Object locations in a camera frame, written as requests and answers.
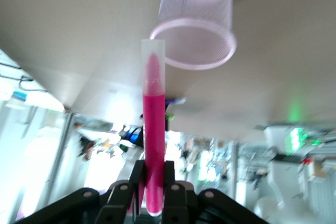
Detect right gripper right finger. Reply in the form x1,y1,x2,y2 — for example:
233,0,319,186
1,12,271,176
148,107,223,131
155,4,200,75
161,161,268,224

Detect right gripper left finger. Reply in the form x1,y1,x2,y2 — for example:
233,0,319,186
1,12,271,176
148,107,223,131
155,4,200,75
13,159,146,224

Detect purple marker pen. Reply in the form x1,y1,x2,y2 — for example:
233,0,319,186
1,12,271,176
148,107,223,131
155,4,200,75
165,97,187,106

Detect pink highlighter pen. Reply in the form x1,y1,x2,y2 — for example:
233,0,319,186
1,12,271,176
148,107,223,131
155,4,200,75
140,38,166,217

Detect pink mesh pen holder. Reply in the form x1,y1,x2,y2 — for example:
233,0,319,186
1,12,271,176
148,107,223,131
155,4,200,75
149,0,238,71

